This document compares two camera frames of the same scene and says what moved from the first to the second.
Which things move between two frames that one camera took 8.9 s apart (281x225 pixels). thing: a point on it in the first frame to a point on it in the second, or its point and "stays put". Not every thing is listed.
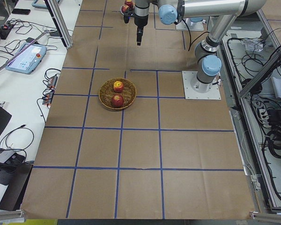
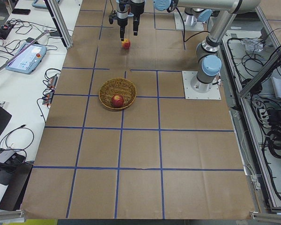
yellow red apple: x=118 y=86 to x=126 y=43
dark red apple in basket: x=117 y=101 stays put
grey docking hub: x=3 y=155 stays put
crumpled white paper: x=254 y=44 stays put
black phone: x=21 y=11 stays put
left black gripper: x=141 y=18 to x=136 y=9
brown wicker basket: x=107 y=92 stays put
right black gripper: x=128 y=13 to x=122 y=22
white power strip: x=265 y=118 stays put
